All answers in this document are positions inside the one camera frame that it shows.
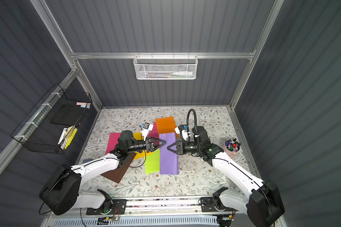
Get purple paper sheet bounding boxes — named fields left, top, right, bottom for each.
left=159, top=132, right=179, bottom=175

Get lime green paper sheet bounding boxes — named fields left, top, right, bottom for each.
left=145, top=149, right=160, bottom=174

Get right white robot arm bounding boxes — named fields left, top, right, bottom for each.
left=165, top=126, right=285, bottom=227

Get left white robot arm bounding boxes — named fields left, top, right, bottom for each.
left=39, top=130, right=166, bottom=215

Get magenta paper sheet centre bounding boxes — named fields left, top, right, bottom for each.
left=148, top=122, right=159, bottom=139

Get magenta paper sheet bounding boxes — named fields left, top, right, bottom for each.
left=106, top=132, right=121, bottom=154
left=148, top=122, right=159, bottom=139

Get yellow paper sheet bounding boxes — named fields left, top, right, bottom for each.
left=133, top=132, right=152, bottom=160

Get orange paper sheet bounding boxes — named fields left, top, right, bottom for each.
left=155, top=116, right=176, bottom=134

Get magenta paper sheet left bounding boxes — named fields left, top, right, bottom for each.
left=106, top=132, right=121, bottom=154

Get brown paper sheet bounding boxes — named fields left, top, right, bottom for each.
left=101, top=153, right=136, bottom=183

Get white glue bottle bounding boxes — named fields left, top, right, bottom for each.
left=172, top=71, right=193, bottom=78

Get yellow highlighter markers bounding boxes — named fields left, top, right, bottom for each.
left=62, top=127, right=78, bottom=150

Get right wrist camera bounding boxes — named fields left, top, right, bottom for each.
left=175, top=124, right=190, bottom=143

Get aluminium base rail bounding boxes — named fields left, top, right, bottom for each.
left=42, top=195, right=285, bottom=227

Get white wire mesh basket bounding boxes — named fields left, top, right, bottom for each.
left=133, top=55, right=198, bottom=80

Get black wire basket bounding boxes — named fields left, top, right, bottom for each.
left=11, top=87, right=92, bottom=154

